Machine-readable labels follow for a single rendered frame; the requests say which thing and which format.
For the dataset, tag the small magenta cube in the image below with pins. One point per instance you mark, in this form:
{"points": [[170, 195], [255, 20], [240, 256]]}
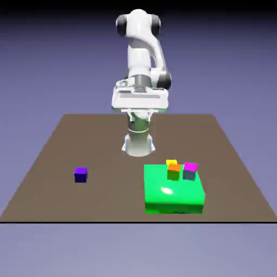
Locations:
{"points": [[189, 171]]}

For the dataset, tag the small yellow cube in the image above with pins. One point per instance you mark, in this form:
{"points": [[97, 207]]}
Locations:
{"points": [[171, 162]]}

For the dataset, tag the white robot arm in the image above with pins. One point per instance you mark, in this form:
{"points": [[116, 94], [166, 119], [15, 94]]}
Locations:
{"points": [[140, 47]]}

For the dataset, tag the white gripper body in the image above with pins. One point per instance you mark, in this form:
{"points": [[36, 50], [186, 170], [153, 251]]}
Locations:
{"points": [[139, 100]]}

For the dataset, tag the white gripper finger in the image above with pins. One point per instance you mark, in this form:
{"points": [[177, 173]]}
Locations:
{"points": [[131, 116], [149, 115]]}

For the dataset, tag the large green box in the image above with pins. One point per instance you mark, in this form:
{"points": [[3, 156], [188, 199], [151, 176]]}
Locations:
{"points": [[173, 194]]}

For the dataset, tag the small orange cube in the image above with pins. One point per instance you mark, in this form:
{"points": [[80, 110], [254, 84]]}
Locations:
{"points": [[173, 172]]}

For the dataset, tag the small blue cube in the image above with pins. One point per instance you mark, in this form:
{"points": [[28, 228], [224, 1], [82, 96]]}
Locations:
{"points": [[80, 174]]}

